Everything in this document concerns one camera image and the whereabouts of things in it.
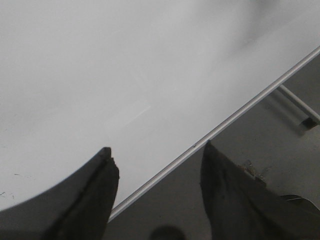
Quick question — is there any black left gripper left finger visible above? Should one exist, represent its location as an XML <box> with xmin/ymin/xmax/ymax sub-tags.
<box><xmin>0</xmin><ymin>147</ymin><xmax>120</xmax><ymax>240</ymax></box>

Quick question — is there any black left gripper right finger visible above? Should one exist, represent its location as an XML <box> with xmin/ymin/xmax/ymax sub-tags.
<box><xmin>200</xmin><ymin>141</ymin><xmax>320</xmax><ymax>240</ymax></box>

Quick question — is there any white glossy whiteboard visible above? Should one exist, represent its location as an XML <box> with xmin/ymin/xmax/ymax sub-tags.
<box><xmin>0</xmin><ymin>0</ymin><xmax>320</xmax><ymax>216</ymax></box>

